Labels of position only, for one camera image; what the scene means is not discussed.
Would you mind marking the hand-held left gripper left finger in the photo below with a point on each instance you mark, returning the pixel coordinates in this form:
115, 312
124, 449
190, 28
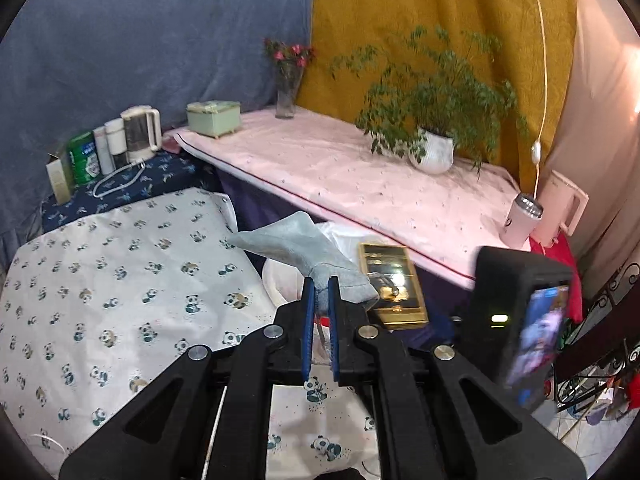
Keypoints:
308, 322

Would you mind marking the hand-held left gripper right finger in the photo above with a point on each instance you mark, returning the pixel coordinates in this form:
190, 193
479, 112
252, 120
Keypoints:
334, 327

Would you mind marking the gold box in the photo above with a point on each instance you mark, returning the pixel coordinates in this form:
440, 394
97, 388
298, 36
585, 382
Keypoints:
395, 312

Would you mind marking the grey cloth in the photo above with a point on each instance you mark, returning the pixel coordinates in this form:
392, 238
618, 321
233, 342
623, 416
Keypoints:
300, 245

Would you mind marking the pink insulated cup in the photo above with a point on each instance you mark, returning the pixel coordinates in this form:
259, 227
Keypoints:
517, 225

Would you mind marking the red cloth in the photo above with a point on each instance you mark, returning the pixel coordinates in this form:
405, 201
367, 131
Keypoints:
565, 252

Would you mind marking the black metal rack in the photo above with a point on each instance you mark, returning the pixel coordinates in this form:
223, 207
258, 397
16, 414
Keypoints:
590, 355

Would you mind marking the pink electric kettle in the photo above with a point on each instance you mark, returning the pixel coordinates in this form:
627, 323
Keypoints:
557, 200

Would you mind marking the pink tablecloth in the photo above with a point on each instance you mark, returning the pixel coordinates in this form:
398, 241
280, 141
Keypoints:
350, 175

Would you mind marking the potted green plant white pot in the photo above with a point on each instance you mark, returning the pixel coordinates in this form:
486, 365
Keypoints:
432, 152

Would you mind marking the panda printed sheet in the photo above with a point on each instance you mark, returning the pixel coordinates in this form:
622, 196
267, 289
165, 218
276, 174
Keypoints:
125, 270

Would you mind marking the navy printed cloth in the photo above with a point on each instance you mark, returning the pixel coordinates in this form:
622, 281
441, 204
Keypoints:
165, 175

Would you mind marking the beige curtain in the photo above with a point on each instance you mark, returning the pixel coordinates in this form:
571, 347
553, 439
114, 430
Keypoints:
600, 110

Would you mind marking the glass vase with pink flowers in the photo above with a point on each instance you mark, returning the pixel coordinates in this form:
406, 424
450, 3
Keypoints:
286, 102

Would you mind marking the pale green box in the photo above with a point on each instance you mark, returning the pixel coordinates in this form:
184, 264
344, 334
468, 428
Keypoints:
215, 119

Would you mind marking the white juicer jug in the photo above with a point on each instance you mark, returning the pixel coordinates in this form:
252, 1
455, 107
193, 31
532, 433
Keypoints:
137, 135

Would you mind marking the pale slim bottle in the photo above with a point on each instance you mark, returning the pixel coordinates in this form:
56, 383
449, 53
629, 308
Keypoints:
101, 150

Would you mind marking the white bottle black base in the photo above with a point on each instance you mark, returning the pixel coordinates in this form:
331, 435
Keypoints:
115, 135

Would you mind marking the green canister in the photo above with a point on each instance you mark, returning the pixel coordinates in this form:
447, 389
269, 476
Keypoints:
85, 160

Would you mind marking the beige carton box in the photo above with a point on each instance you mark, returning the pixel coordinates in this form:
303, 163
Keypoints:
62, 180

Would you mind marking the yellow cloth backdrop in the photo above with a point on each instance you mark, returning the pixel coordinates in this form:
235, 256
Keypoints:
400, 0

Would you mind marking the blue cloth backdrop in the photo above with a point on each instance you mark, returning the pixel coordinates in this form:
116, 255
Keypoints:
150, 35

